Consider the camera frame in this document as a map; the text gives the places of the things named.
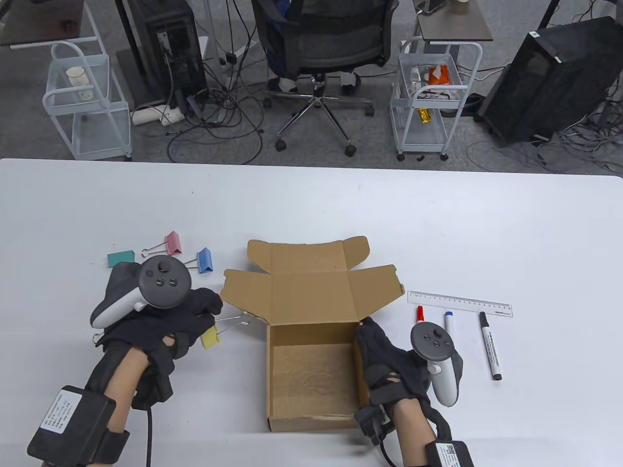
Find person's right hand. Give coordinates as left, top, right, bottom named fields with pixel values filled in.
left=354, top=316, right=431, bottom=407

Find person's left hand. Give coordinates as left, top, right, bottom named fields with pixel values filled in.
left=95, top=287, right=223, bottom=375

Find yellow binder clip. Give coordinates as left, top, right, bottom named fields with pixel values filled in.
left=200, top=312, right=253, bottom=349

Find blue binder clip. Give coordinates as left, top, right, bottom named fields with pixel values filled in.
left=184, top=247, right=214, bottom=274

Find pink binder clip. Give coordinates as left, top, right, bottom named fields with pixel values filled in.
left=141, top=231, right=183, bottom=258

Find clear plastic ruler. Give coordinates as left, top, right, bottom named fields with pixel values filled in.
left=407, top=290, right=513, bottom=318

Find brown cardboard mailer box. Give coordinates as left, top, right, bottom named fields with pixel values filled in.
left=220, top=236, right=406, bottom=432

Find black marker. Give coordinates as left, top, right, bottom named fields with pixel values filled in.
left=479, top=311, right=503, bottom=381

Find person's right forearm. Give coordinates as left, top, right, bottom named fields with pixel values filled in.
left=392, top=399, right=436, bottom=467

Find person's left forearm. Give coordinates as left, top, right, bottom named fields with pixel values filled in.
left=85, top=343, right=149, bottom=433

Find black wrist sensor box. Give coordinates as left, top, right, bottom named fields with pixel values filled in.
left=27, top=385, right=131, bottom=467
left=425, top=440, right=475, bottom=467

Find black mesh office chair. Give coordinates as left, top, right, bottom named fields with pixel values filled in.
left=251, top=0, right=400, bottom=157

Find white grey handheld controller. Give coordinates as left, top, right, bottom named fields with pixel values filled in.
left=410, top=322, right=463, bottom=407
left=90, top=255, right=192, bottom=330

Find white metal cart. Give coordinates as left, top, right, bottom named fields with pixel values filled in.
left=43, top=41, right=133, bottom=161
left=389, top=36, right=483, bottom=162

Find white power strip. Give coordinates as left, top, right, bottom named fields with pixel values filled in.
left=132, top=106, right=184, bottom=126

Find black desktop computer case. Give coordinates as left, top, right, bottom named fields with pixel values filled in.
left=139, top=0, right=209, bottom=108

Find black desk leg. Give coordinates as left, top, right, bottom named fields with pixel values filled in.
left=115, top=0, right=168, bottom=105

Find black computer tower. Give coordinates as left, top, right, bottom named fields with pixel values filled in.
left=477, top=16, right=623, bottom=145

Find brown side table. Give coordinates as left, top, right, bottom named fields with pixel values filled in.
left=416, top=0, right=494, bottom=44

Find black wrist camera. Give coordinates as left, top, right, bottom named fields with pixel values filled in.
left=132, top=365, right=175, bottom=410
left=354, top=405, right=394, bottom=446

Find black cables under desk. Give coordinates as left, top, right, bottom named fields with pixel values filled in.
left=165, top=0, right=267, bottom=166

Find white red cable bundle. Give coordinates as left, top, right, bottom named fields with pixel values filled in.
left=414, top=87, right=456, bottom=103

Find white desk frame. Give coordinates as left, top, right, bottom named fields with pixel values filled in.
left=199, top=0, right=258, bottom=73

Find brown desk with white frame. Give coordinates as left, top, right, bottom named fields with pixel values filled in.
left=0, top=0, right=105, bottom=49

